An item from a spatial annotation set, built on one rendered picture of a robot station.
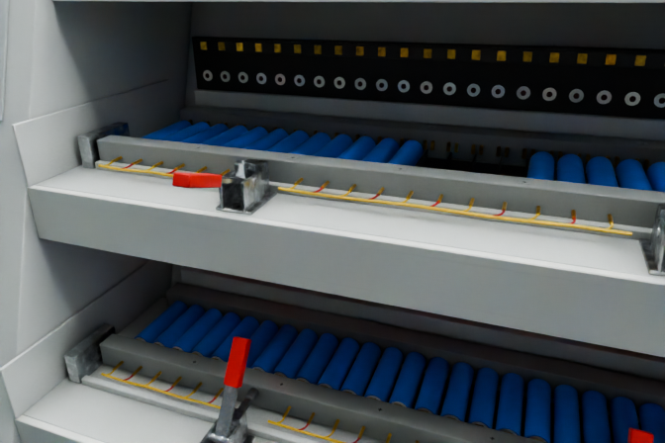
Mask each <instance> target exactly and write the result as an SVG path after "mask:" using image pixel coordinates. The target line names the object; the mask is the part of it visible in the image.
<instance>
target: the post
mask: <svg viewBox="0 0 665 443"><path fill-rule="evenodd" d="M192 3H193V2H133V1H52V0H9V13H8V33H7V53H6V73H5V93H4V114H3V121H2V120H0V368H2V367H3V366H5V365H6V364H7V363H9V362H10V361H11V360H13V359H14V358H16V357H17V356H18V355H20V354H21V353H22V352H24V351H25V350H27V349H28V348H29V347H31V346H32V345H33V344H35V343H36V342H38V341H39V340H40V339H42V338H43V337H44V336H46V335H47V334H49V333H50V332H51V331H53V330H54V329H55V328H57V327H58V326H60V325H61V324H62V323H64V322H65V321H67V320H68V319H69V318H71V317H72V316H73V315H75V314H76V313H78V312H79V311H80V310H82V309H83V308H85V307H86V306H88V305H89V304H90V303H92V302H93V301H94V300H96V299H97V298H99V297H100V296H101V295H103V294H104V293H105V292H107V291H108V290H110V289H111V288H112V287H114V286H115V285H116V284H118V283H119V282H121V281H122V280H123V279H125V278H126V277H127V276H129V275H130V274H132V273H133V272H134V271H136V270H137V269H138V268H140V267H141V266H143V264H144V263H146V262H147V261H148V260H150V259H146V258H140V257H136V256H131V255H126V254H120V253H115V252H110V251H105V250H100V249H94V248H89V247H84V246H79V245H73V244H68V243H63V242H58V241H52V240H47V239H42V238H39V235H38V231H37V227H36V223H35V219H34V214H33V210H32V206H31V202H30V198H29V194H28V190H27V186H26V182H25V178H24V174H23V170H22V166H21V162H20V157H19V153H18V149H17V145H16V142H15V138H14V134H13V130H12V125H14V124H16V123H20V122H23V121H26V120H30V119H33V118H37V117H40V116H44V115H47V114H50V113H54V112H57V111H61V110H64V109H68V108H71V107H74V106H78V105H81V104H85V103H88V102H91V101H95V100H98V99H102V98H105V97H109V96H112V95H115V94H119V93H122V92H126V91H129V90H133V89H136V88H139V87H143V86H145V85H149V84H152V83H156V82H159V81H162V80H166V79H168V81H169V89H170V96H171V104H172V112H173V120H174V124H175V123H178V122H180V121H181V120H180V112H179V111H180V110H182V109H184V108H185V95H186V82H187V69H188V55H189V43H190V30H191V17H192ZM156 265H157V272H158V278H159V285H160V290H161V297H162V298H166V299H167V297H166V292H167V291H168V290H169V289H170V288H171V279H172V266H173V264H172V263H167V262H161V261H156ZM0 443H22V442H21V439H20V435H19V432H18V429H17V426H16V422H15V418H14V416H13V413H12V410H11V406H10V404H9V401H8V397H7V394H6V391H5V388H4V384H3V381H2V378H1V375H0Z"/></svg>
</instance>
